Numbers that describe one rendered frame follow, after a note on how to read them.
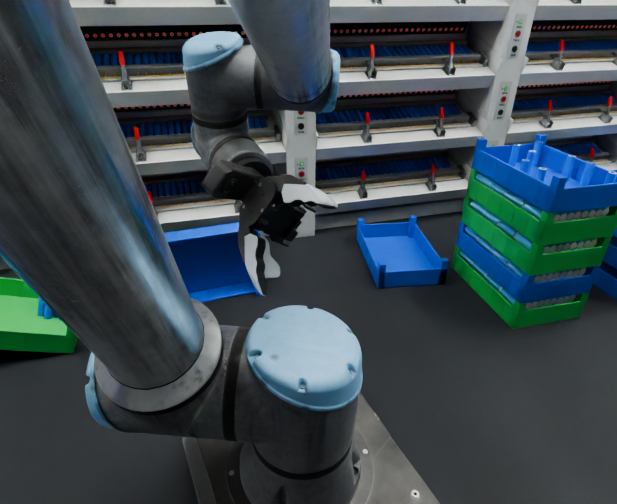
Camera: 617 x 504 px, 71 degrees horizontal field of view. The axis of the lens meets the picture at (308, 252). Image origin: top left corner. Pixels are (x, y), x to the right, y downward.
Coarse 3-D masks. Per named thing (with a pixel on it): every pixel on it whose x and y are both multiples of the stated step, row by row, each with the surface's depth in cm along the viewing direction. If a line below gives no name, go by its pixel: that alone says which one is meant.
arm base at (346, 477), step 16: (352, 448) 64; (240, 464) 65; (256, 464) 61; (336, 464) 59; (352, 464) 63; (256, 480) 61; (272, 480) 59; (288, 480) 58; (304, 480) 58; (320, 480) 58; (336, 480) 60; (352, 480) 63; (256, 496) 61; (272, 496) 60; (288, 496) 59; (304, 496) 59; (320, 496) 59; (336, 496) 60; (352, 496) 64
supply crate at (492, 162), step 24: (480, 144) 112; (528, 144) 117; (480, 168) 113; (504, 168) 103; (552, 168) 114; (576, 168) 107; (600, 168) 100; (528, 192) 97; (552, 192) 90; (576, 192) 90; (600, 192) 92
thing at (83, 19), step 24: (72, 0) 104; (96, 0) 105; (120, 0) 106; (144, 0) 107; (168, 0) 109; (192, 0) 110; (96, 24) 106; (120, 24) 107; (144, 24) 108; (168, 24) 110; (192, 24) 111; (216, 24) 113
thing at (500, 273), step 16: (464, 224) 123; (464, 240) 124; (480, 256) 117; (496, 272) 111; (512, 272) 106; (592, 272) 104; (512, 288) 106; (528, 288) 102; (544, 288) 103; (560, 288) 104; (576, 288) 106
